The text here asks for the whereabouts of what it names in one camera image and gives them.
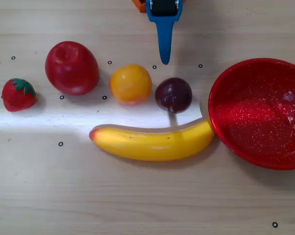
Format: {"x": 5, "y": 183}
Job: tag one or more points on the red speckled bowl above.
{"x": 255, "y": 122}

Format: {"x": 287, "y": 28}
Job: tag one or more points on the red toy apple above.
{"x": 71, "y": 71}

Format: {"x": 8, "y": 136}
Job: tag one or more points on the orange toy fruit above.
{"x": 130, "y": 84}

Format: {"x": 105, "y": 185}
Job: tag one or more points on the blue gripper with motor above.
{"x": 163, "y": 17}

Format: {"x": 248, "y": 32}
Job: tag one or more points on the red toy strawberry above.
{"x": 16, "y": 99}

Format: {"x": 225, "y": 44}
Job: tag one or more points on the yellow toy banana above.
{"x": 147, "y": 147}

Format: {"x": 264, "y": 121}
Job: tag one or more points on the dark purple toy plum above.
{"x": 173, "y": 95}

